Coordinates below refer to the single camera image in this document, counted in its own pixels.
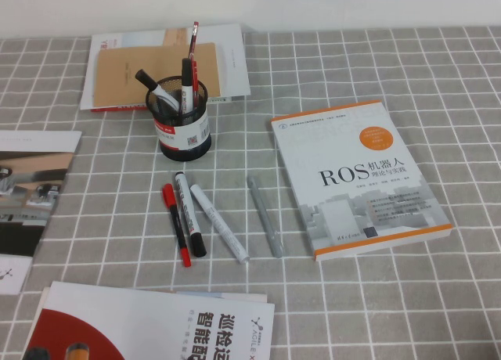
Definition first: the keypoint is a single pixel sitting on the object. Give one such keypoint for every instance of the red and black pen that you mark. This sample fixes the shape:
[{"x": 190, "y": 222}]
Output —
[{"x": 169, "y": 197}]

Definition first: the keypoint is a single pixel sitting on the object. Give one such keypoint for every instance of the brown kraft notebook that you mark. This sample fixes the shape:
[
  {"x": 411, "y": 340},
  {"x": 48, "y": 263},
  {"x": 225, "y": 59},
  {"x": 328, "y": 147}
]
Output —
[{"x": 117, "y": 74}]

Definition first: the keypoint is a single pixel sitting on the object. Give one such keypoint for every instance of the white orange ROS book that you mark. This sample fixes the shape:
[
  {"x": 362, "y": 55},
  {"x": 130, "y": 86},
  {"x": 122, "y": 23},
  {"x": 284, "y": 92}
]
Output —
[{"x": 352, "y": 203}]

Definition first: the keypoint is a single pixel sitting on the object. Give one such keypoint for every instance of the photo brochure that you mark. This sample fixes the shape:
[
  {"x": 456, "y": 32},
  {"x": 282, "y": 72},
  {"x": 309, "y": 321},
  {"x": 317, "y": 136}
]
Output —
[{"x": 31, "y": 180}]

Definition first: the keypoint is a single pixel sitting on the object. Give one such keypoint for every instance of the slim red pen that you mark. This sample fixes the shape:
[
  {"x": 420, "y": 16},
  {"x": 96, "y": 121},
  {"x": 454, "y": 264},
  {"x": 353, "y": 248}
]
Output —
[{"x": 195, "y": 72}]

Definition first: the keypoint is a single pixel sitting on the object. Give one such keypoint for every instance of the black marker with white label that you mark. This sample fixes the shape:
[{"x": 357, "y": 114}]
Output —
[{"x": 145, "y": 78}]

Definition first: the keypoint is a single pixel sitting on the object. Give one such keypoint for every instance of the black white whiteboard marker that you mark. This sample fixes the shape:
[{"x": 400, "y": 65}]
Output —
[{"x": 188, "y": 211}]

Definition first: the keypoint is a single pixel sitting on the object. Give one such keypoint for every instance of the red white AgileX brochure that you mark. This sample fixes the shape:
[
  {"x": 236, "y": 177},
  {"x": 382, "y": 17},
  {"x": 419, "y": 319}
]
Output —
[{"x": 156, "y": 321}]

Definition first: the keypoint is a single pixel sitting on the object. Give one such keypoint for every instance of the grey pen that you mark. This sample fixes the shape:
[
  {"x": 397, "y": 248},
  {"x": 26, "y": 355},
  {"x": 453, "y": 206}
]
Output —
[{"x": 266, "y": 219}]

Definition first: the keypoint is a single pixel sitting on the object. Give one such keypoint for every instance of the grey checked tablecloth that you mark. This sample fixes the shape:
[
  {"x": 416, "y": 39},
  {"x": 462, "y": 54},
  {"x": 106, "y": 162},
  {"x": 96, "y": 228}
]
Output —
[{"x": 352, "y": 297}]

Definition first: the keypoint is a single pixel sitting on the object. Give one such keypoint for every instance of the black capped white marker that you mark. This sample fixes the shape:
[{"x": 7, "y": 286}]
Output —
[{"x": 186, "y": 74}]

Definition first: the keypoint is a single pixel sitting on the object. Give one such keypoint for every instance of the black mesh pen holder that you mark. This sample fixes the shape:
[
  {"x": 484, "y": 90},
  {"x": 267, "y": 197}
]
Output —
[{"x": 184, "y": 148}]

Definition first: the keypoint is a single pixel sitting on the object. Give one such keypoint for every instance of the white paper sheet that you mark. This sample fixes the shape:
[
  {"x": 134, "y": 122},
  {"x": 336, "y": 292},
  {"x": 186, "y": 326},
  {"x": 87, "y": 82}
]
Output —
[{"x": 15, "y": 274}]

